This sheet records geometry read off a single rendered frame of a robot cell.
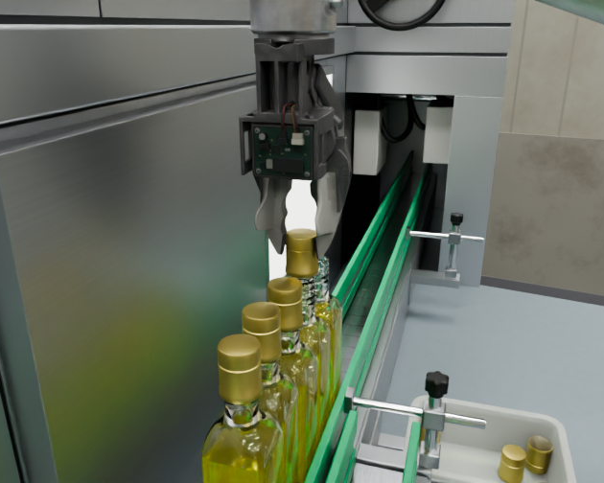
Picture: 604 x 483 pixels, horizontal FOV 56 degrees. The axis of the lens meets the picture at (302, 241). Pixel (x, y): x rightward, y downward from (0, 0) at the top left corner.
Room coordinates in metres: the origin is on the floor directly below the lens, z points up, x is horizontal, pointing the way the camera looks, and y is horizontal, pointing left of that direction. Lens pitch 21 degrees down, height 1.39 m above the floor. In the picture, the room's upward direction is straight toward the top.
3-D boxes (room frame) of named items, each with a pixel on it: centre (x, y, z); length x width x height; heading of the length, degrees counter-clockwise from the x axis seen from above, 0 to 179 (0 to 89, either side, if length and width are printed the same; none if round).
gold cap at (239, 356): (0.38, 0.05, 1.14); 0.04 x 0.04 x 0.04
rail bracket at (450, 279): (1.18, -0.32, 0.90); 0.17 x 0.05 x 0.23; 74
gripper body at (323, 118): (0.52, 0.01, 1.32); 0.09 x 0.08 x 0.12; 164
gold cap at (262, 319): (0.44, 0.04, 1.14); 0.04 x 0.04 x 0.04
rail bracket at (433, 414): (0.57, -0.14, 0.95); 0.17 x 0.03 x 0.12; 74
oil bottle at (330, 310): (0.60, -0.02, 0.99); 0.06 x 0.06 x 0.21; 74
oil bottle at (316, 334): (0.55, 0.00, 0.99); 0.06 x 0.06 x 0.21; 74
